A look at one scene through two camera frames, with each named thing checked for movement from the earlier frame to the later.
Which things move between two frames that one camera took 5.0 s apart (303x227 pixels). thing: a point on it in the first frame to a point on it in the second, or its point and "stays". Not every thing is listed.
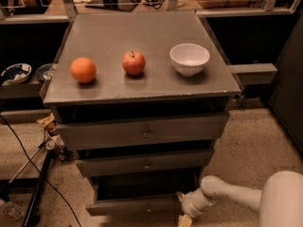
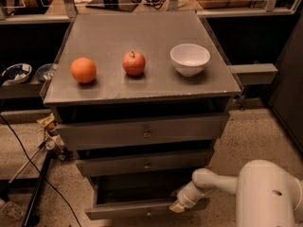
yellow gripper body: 188,202 to 187,195
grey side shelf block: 255,74 stays
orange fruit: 82,69 stays
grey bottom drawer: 140,195 stays
